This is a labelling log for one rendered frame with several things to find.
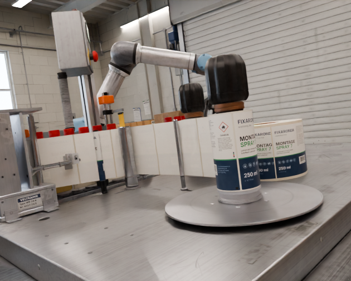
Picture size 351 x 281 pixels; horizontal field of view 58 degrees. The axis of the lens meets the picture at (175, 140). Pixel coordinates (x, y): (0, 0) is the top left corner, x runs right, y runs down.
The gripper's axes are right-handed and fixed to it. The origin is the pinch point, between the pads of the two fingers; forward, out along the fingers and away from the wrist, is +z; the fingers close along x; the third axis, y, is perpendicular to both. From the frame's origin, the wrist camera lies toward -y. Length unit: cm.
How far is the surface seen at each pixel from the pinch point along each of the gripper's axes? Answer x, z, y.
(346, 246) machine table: -47, 49, 80
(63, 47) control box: -74, 4, -3
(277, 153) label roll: -34, 28, 58
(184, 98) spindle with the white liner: -43, 12, 28
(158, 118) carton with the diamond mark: 1.1, -9.3, -39.8
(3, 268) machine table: -79, 67, 31
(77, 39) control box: -71, 0, 0
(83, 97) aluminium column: -56, 11, -15
